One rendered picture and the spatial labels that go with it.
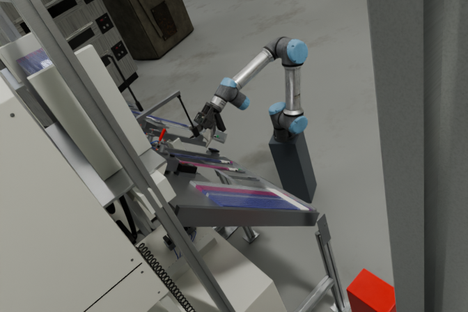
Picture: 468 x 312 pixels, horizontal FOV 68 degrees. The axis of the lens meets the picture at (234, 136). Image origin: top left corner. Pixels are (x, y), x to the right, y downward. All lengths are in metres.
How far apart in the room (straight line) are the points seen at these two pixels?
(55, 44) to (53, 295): 0.59
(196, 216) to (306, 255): 1.33
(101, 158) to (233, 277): 0.85
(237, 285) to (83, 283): 0.73
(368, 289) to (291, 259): 1.09
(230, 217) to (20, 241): 0.60
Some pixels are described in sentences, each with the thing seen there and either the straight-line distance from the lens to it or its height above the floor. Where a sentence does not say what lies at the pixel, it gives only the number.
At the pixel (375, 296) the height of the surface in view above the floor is 0.78.
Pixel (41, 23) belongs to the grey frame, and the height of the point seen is 1.81.
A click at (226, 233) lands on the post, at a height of 0.01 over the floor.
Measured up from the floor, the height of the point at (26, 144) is 1.63.
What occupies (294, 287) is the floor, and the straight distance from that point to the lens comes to 2.22.
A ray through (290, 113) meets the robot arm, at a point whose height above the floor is 0.80.
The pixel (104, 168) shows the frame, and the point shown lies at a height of 1.42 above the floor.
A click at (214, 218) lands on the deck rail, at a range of 1.13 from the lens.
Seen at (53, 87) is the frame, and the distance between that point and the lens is 0.91.
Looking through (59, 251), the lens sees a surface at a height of 1.37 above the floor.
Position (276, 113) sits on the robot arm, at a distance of 2.10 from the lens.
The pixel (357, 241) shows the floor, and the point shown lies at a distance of 2.33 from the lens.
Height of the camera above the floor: 1.91
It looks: 34 degrees down
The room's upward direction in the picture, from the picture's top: 22 degrees counter-clockwise
